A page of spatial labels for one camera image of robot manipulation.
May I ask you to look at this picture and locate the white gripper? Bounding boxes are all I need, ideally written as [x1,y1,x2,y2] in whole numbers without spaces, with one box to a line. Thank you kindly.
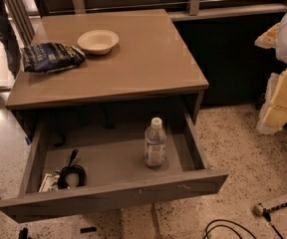
[254,13,287,134]

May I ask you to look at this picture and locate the clear plastic water bottle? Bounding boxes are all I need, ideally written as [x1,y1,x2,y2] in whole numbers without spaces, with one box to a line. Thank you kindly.
[144,118,166,167]

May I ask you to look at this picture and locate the brown counter cabinet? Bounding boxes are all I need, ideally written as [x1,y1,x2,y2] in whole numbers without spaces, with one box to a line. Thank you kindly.
[5,8,210,141]

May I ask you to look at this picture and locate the grey open drawer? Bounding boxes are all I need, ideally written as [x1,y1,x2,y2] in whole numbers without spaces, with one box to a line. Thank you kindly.
[0,113,228,223]

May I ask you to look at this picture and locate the white power strip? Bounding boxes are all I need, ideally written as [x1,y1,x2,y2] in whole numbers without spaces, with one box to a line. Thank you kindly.
[253,193,287,216]

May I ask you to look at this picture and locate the white paper bowl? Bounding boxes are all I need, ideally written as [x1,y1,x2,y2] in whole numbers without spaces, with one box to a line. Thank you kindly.
[78,30,119,55]

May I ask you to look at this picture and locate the blue chip bag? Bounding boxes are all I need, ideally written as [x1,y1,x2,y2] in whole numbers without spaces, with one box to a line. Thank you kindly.
[22,43,86,73]

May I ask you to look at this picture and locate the small black floor object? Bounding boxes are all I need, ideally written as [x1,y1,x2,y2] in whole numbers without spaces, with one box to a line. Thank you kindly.
[80,227,97,234]

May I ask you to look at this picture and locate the white power adapter box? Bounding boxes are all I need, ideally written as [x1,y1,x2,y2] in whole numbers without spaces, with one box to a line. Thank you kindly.
[39,173,60,192]

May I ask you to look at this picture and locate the person legs dark trousers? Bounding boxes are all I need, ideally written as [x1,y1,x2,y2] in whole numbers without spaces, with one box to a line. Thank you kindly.
[0,0,21,78]

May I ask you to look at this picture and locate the black floor cable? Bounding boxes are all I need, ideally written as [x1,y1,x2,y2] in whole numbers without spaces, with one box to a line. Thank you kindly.
[202,212,286,239]

